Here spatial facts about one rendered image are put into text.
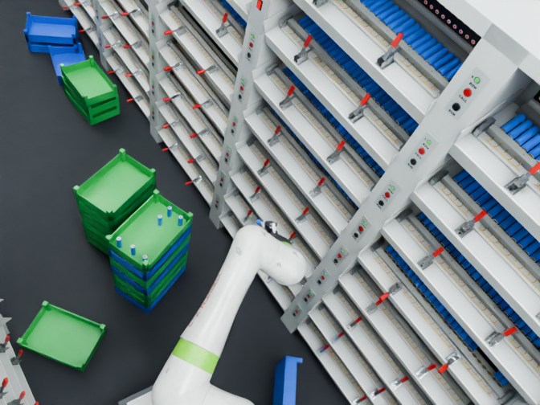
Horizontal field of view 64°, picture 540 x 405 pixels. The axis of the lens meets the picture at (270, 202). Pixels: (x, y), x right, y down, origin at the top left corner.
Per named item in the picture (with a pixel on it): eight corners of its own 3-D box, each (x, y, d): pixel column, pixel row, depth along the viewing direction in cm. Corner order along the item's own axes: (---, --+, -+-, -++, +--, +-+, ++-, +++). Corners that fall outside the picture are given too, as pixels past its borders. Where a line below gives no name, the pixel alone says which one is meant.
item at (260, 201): (308, 281, 189) (308, 275, 176) (231, 180, 210) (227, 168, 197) (344, 255, 192) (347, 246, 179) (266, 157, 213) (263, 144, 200)
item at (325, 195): (339, 238, 157) (341, 226, 144) (245, 124, 178) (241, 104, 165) (382, 206, 160) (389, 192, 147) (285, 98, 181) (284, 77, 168)
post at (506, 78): (290, 333, 223) (530, 52, 81) (280, 318, 226) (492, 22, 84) (319, 313, 232) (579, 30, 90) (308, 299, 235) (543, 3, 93)
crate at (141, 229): (146, 274, 173) (145, 265, 167) (106, 246, 176) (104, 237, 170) (192, 223, 191) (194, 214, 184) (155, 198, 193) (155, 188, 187)
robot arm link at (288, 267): (295, 298, 125) (318, 268, 124) (260, 277, 121) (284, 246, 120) (284, 277, 138) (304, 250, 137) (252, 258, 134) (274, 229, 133)
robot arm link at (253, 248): (211, 353, 119) (227, 360, 110) (176, 335, 116) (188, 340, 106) (267, 239, 133) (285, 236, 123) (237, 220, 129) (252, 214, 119)
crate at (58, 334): (20, 346, 193) (15, 341, 186) (47, 306, 205) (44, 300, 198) (83, 372, 193) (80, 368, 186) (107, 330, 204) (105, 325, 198)
